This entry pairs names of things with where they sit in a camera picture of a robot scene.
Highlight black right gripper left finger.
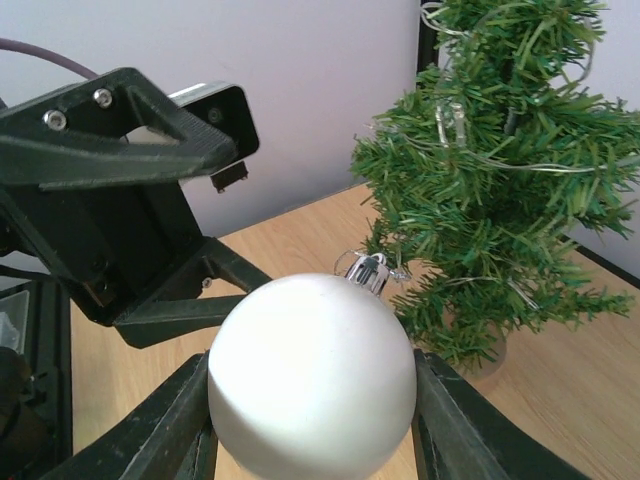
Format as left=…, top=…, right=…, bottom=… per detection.
left=44, top=353, right=218, bottom=479

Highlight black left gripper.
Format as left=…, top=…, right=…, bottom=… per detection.
left=1, top=68, right=271, bottom=349

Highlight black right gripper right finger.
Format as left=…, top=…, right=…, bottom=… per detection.
left=412, top=349, right=587, bottom=480

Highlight white ball ornament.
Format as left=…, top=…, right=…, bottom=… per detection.
left=208, top=253, right=417, bottom=479

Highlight clear wire fairy lights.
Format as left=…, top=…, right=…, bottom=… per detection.
left=415, top=1, right=639, bottom=317

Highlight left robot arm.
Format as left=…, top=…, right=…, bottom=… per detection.
left=1, top=68, right=268, bottom=479

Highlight round wooden tree base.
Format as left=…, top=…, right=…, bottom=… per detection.
left=464, top=329, right=507, bottom=381

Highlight small green christmas tree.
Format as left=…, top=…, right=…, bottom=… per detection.
left=352, top=1, right=639, bottom=372

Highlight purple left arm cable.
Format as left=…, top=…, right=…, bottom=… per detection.
left=0, top=37, right=99, bottom=81

